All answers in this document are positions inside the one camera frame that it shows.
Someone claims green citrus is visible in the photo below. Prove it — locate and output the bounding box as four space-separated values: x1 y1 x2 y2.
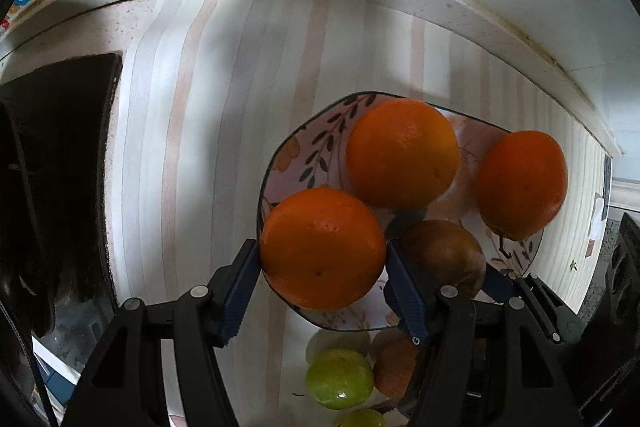
340 408 388 427
306 348 375 410

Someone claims striped table mat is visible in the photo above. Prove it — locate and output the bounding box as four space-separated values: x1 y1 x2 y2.
102 0 613 427

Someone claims black appliance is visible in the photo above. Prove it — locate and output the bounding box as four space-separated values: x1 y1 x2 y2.
0 52 124 343

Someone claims small tangerine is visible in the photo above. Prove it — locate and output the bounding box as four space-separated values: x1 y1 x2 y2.
372 329 421 400

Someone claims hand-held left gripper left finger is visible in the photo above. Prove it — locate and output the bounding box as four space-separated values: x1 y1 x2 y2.
60 239 262 427

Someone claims floral ceramic bowl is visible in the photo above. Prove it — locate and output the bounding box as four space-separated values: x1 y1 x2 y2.
256 92 546 333

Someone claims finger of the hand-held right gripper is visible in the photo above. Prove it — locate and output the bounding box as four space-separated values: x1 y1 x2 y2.
481 264 583 344

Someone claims brown kiwi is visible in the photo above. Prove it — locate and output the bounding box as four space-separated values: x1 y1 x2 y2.
398 219 487 300

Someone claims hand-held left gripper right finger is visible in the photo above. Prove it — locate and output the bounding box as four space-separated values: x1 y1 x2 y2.
384 241 583 427

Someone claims orange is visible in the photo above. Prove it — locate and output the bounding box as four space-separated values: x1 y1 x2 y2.
475 130 569 242
259 188 387 312
346 99 461 210

